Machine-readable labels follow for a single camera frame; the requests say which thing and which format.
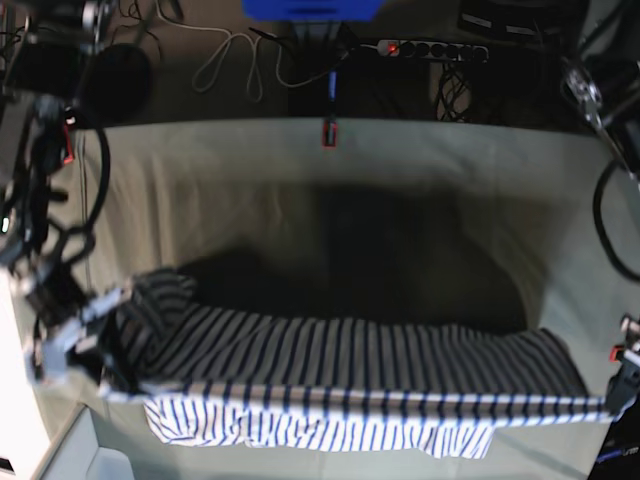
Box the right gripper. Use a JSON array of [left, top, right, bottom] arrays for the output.
[[9, 272, 144, 393]]

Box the green table cloth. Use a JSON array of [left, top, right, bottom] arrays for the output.
[[0, 118, 640, 480]]

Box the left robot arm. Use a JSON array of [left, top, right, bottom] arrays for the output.
[[562, 1, 639, 284]]

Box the blue box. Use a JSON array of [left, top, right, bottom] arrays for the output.
[[242, 0, 384, 22]]

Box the blue white striped t-shirt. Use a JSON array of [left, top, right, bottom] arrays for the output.
[[100, 269, 610, 459]]

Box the black power strip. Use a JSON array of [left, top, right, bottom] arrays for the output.
[[376, 39, 490, 64]]

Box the red clamp at table left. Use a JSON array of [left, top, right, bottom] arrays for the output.
[[61, 120, 75, 167]]

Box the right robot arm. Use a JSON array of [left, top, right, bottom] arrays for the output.
[[1, 1, 140, 394]]

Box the red clamp at table right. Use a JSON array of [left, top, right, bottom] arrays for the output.
[[609, 344, 628, 364]]

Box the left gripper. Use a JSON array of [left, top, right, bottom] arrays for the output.
[[605, 314, 639, 415]]

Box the red clamp at table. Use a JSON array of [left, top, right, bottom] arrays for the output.
[[61, 120, 75, 167], [322, 70, 337, 148], [609, 344, 628, 364]]

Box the white bin at corner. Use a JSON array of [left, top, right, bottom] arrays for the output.
[[31, 404, 135, 480]]

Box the red clamp at table top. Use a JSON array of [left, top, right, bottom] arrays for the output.
[[322, 70, 337, 148]]

